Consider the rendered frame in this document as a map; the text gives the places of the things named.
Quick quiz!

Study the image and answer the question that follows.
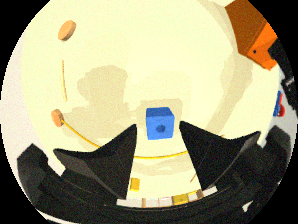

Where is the blue block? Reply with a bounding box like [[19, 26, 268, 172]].
[[145, 107, 174, 140]]

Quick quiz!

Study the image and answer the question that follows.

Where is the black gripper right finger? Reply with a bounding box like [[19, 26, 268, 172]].
[[178, 120, 262, 192]]

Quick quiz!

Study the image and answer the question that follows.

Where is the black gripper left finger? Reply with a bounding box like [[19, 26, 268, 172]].
[[52, 124, 137, 200]]

